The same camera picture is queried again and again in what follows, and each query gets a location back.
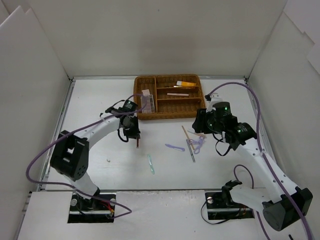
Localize brown wicker divided tray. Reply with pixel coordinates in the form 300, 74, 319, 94
133, 74, 206, 121

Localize pink makeup pen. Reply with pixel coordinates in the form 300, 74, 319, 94
166, 92, 189, 97

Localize clear mauve eyeshadow palette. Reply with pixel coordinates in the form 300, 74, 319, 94
140, 94, 156, 114

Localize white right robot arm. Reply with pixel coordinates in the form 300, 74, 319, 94
192, 101, 313, 232

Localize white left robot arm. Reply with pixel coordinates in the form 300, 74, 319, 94
50, 99, 141, 210

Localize pink white makeup pencil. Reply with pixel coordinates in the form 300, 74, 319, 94
187, 129, 207, 139

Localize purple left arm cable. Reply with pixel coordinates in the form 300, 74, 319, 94
26, 93, 148, 221

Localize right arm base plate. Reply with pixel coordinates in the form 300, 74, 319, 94
203, 190, 255, 222

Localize orange sunscreen tube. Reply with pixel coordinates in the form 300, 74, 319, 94
176, 80, 197, 88

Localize grey makeup pencil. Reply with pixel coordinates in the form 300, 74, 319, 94
186, 139, 196, 163

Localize purple small scissors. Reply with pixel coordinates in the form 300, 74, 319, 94
187, 136, 205, 154

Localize purple eyebrow razor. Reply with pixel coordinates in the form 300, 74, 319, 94
165, 143, 185, 152

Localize gold makeup pencil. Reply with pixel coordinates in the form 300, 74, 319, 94
181, 125, 192, 145

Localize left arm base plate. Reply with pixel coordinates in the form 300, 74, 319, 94
67, 193, 115, 224

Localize pink rectangular compact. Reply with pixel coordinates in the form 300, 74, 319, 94
141, 89, 151, 96

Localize mint green eyebrow razor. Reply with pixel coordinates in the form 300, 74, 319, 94
147, 154, 155, 175

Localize red lip gloss tube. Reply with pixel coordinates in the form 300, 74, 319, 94
136, 138, 140, 149

